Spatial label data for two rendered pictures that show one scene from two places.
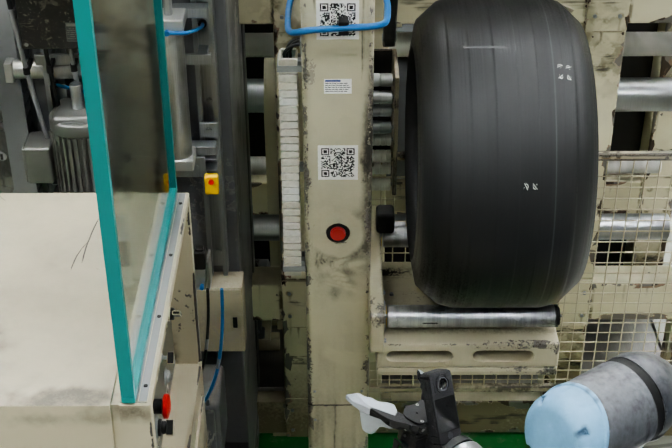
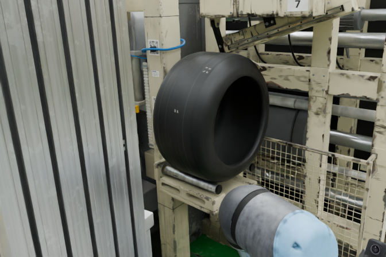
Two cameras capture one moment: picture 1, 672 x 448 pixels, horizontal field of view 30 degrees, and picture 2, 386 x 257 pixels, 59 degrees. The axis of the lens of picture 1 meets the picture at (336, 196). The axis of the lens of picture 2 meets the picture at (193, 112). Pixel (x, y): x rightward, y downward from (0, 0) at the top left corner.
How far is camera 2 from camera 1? 1.71 m
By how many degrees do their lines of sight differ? 41
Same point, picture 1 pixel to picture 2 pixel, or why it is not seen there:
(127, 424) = not seen: outside the picture
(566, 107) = (198, 82)
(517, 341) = (200, 194)
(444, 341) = (178, 185)
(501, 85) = (183, 71)
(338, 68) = (155, 66)
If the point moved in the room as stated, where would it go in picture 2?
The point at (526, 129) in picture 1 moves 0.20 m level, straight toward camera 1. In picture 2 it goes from (181, 88) to (139, 97)
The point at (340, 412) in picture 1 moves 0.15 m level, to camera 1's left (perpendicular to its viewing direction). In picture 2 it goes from (165, 209) to (147, 201)
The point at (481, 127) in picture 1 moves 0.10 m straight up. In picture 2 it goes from (169, 85) to (167, 61)
